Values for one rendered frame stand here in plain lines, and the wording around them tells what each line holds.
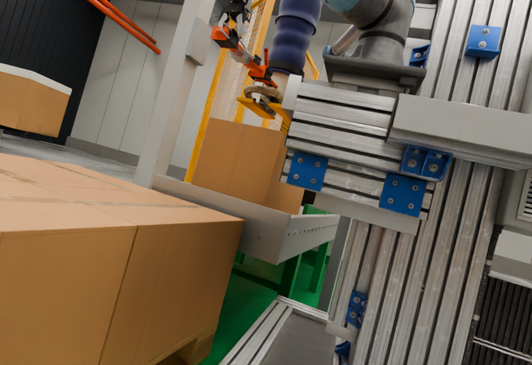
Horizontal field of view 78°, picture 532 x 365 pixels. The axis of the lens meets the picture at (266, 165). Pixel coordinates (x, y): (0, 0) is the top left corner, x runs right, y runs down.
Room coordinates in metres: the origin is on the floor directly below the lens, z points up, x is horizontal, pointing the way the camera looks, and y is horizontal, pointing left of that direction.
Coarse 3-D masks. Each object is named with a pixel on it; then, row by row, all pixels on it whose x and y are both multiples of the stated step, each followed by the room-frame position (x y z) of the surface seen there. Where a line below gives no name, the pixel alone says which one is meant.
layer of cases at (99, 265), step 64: (0, 192) 0.72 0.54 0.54; (64, 192) 0.90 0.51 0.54; (128, 192) 1.21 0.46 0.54; (0, 256) 0.50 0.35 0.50; (64, 256) 0.60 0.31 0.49; (128, 256) 0.76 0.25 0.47; (192, 256) 1.02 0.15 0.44; (0, 320) 0.53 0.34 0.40; (64, 320) 0.64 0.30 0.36; (128, 320) 0.82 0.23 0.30; (192, 320) 1.12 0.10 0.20
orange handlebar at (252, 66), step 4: (216, 32) 1.22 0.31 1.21; (220, 32) 1.21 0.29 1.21; (240, 44) 1.31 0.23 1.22; (240, 48) 1.31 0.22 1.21; (252, 60) 1.42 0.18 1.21; (244, 64) 1.47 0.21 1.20; (248, 64) 1.46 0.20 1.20; (252, 64) 1.45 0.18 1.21; (248, 68) 1.51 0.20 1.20; (252, 68) 1.49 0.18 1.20; (256, 68) 1.48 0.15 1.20; (260, 68) 1.51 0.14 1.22; (260, 72) 1.53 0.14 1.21; (272, 80) 1.66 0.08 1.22; (272, 84) 1.67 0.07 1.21; (276, 88) 1.73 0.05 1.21
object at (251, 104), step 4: (240, 100) 1.70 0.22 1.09; (244, 100) 1.69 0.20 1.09; (248, 100) 1.69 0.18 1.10; (252, 100) 1.68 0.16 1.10; (244, 104) 1.76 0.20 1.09; (248, 104) 1.73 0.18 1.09; (252, 104) 1.71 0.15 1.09; (256, 104) 1.73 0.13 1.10; (252, 108) 1.83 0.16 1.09; (256, 108) 1.79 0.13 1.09; (260, 108) 1.78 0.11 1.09; (264, 108) 1.91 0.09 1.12; (256, 112) 1.90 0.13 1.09; (260, 112) 1.87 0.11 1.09; (264, 112) 1.84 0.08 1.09; (260, 116) 1.99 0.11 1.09; (264, 116) 1.96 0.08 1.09; (268, 116) 1.93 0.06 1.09; (272, 116) 1.95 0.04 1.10
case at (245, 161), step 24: (216, 120) 1.59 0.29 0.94; (216, 144) 1.57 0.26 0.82; (240, 144) 1.52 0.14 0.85; (264, 144) 1.48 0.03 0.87; (216, 168) 1.56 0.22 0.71; (240, 168) 1.51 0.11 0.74; (264, 168) 1.47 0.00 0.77; (240, 192) 1.50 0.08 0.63; (264, 192) 1.45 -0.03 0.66; (288, 192) 1.72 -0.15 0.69
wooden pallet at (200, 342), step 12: (216, 324) 1.30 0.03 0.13; (192, 336) 1.15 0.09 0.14; (204, 336) 1.23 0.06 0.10; (180, 348) 1.20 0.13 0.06; (192, 348) 1.19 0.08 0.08; (204, 348) 1.26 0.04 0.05; (156, 360) 0.97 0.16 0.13; (168, 360) 1.18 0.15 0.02; (180, 360) 1.20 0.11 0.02; (192, 360) 1.19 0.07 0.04
